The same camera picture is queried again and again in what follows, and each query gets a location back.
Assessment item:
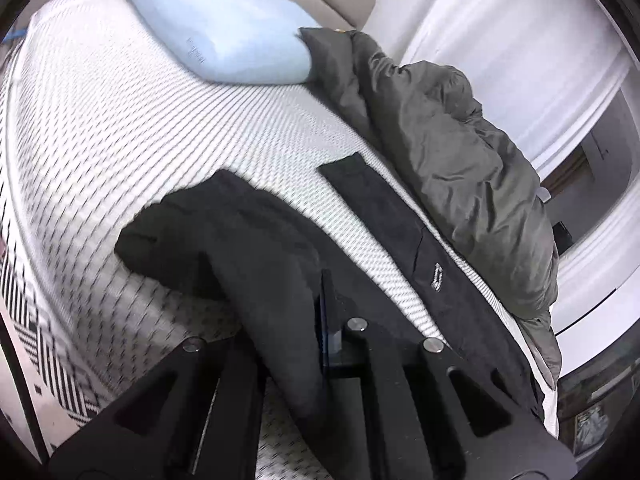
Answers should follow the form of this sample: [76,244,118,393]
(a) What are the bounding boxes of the black pants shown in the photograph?
[115,155,544,479]

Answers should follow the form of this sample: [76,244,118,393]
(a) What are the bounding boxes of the dark grey duvet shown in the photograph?
[299,27,562,387]

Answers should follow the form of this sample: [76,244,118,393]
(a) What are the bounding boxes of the white patterned mattress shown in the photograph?
[0,0,561,480]

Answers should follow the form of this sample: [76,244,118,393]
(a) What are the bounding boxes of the light blue pillow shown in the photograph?
[130,0,320,84]

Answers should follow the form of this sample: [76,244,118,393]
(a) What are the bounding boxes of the white curtain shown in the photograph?
[397,0,639,344]

